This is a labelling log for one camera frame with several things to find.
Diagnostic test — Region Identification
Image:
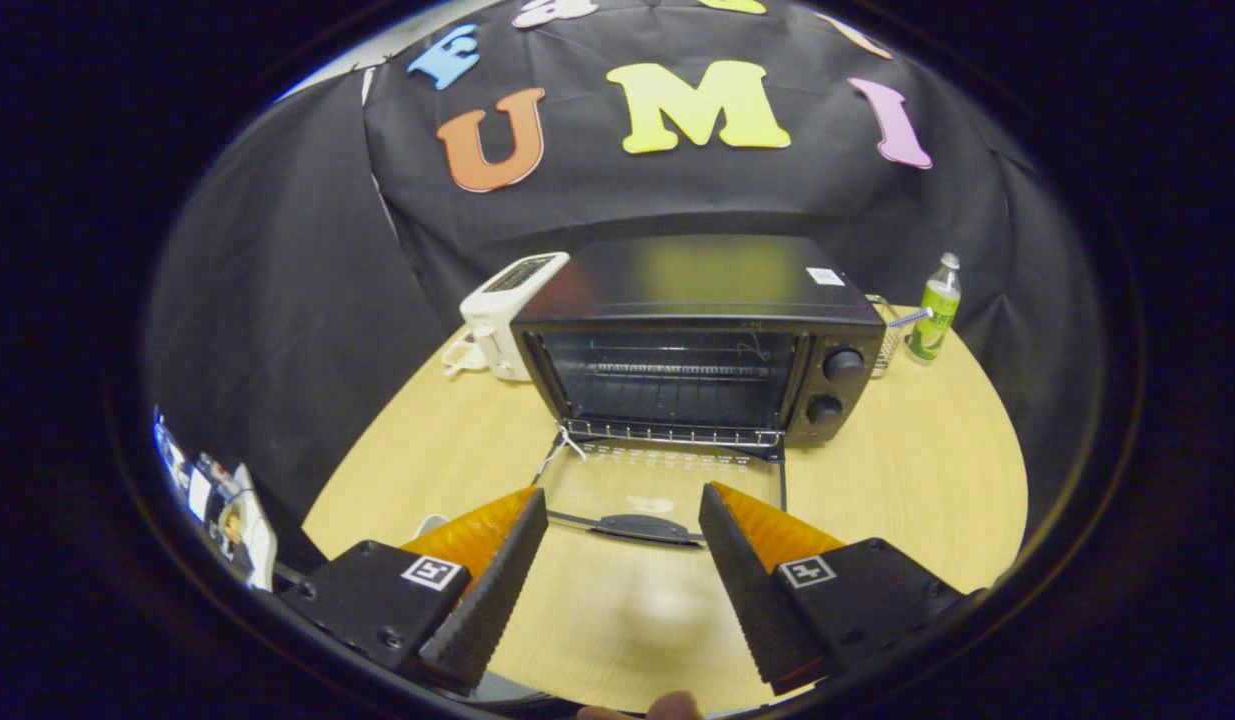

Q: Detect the black toaster oven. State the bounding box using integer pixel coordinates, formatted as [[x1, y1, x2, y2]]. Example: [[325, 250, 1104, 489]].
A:
[[510, 235, 888, 547]]

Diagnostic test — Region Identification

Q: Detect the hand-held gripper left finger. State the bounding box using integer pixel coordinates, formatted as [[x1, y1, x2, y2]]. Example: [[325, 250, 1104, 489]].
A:
[[277, 486, 550, 697]]

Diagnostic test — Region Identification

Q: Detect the metal wire basket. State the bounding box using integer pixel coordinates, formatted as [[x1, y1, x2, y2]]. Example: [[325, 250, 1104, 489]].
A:
[[865, 295, 904, 379]]

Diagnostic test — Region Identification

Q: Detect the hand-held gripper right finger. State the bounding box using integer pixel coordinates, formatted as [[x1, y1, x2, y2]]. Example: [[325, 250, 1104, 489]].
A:
[[697, 482, 988, 697]]

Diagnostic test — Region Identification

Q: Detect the pile of printed papers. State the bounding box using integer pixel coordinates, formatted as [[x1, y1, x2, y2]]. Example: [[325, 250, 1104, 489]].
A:
[[152, 405, 278, 593]]

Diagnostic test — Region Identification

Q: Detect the green label plastic bottle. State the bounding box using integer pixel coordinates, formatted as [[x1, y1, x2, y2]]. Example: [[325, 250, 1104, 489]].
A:
[[907, 252, 963, 362]]

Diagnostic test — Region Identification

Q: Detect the white toaster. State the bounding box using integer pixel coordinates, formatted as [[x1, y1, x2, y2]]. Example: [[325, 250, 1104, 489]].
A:
[[459, 252, 571, 383]]

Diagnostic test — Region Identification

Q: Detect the white toaster power cord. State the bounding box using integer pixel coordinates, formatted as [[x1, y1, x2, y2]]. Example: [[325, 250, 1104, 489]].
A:
[[441, 333, 490, 378]]

